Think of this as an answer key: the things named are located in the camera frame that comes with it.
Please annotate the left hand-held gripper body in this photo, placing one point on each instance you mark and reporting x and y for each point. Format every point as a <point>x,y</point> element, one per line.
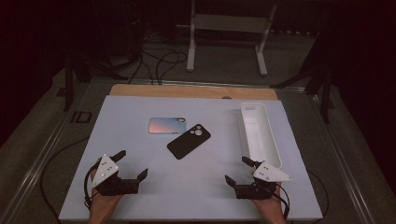
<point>107,183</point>

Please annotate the person's left hand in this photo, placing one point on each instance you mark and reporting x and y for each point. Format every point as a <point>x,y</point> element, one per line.
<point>102,206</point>

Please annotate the black phone case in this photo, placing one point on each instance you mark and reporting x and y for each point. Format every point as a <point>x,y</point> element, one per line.
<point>186,142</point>

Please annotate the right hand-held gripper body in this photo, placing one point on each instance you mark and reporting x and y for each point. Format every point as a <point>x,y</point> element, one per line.
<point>264,183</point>

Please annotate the white plastic bin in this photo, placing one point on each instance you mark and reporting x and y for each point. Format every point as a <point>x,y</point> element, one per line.
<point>260,137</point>

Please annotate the metal floor rail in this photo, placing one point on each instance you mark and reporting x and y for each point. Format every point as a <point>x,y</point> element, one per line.
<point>342,161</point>
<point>199,82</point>
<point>37,165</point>

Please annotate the pink and blue phone case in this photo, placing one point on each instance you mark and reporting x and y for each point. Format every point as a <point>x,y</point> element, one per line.
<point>167,125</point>

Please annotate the black stand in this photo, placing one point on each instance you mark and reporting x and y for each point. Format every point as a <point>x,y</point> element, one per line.
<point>69,87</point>
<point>325,93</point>

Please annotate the person's right hand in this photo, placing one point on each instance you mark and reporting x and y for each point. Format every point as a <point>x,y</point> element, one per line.
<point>269,207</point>

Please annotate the white metal stand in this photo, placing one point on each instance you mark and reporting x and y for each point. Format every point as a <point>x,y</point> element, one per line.
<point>229,23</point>

